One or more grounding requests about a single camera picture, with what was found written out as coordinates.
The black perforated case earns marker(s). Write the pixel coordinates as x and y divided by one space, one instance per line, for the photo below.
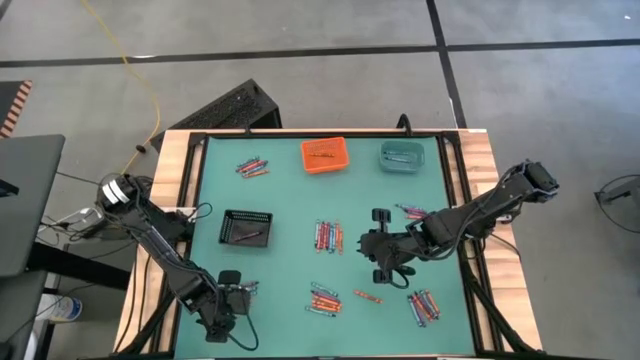
230 110

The white plastic bottle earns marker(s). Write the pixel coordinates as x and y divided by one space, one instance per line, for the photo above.
62 309

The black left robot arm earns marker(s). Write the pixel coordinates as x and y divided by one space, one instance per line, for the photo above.
160 245

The orange mesh basket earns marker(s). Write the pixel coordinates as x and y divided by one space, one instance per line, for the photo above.
325 164

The black desk beam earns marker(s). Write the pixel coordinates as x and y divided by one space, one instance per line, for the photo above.
75 265

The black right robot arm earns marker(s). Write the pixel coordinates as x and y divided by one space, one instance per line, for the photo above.
475 212

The orange black striped mat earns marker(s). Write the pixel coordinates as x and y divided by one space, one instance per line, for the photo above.
12 107

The grey desk top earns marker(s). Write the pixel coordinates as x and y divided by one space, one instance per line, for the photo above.
30 200

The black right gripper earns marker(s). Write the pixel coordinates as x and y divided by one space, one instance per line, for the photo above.
387 247

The black mesh basket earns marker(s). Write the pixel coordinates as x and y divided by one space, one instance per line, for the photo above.
232 225

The teal plastic bin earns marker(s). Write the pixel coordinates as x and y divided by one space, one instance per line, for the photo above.
402 168

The teal table mat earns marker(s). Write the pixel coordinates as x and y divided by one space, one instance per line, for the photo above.
300 200

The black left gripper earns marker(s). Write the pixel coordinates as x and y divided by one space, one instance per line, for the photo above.
234 300

